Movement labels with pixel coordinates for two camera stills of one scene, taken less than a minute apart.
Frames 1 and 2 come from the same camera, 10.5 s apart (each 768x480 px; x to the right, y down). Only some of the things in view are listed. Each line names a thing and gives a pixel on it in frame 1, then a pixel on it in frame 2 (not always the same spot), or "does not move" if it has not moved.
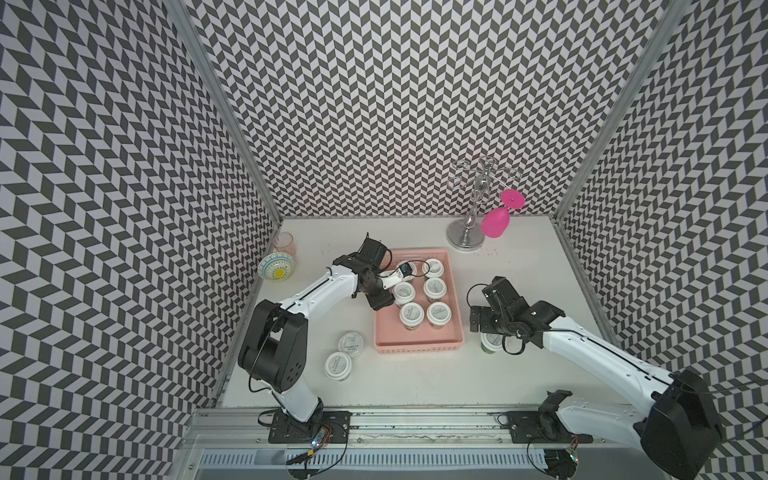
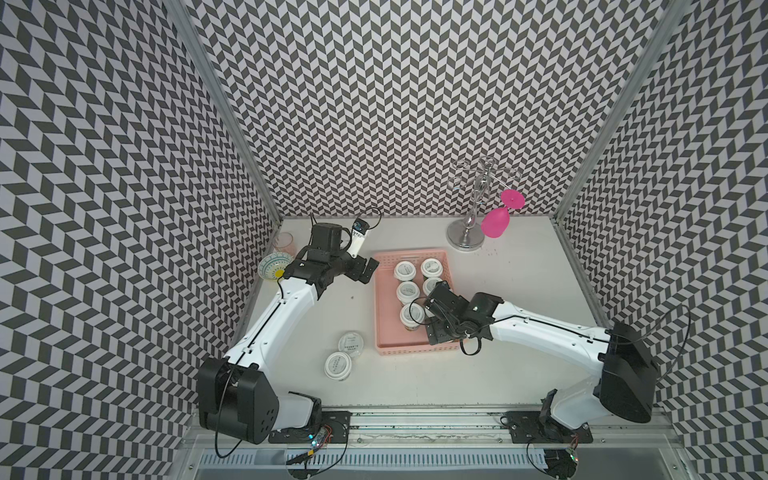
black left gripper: x=380 y=300 -> x=355 y=272
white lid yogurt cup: x=403 y=292 does not move
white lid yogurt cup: x=411 y=315 does not move
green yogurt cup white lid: x=436 y=268 does not move
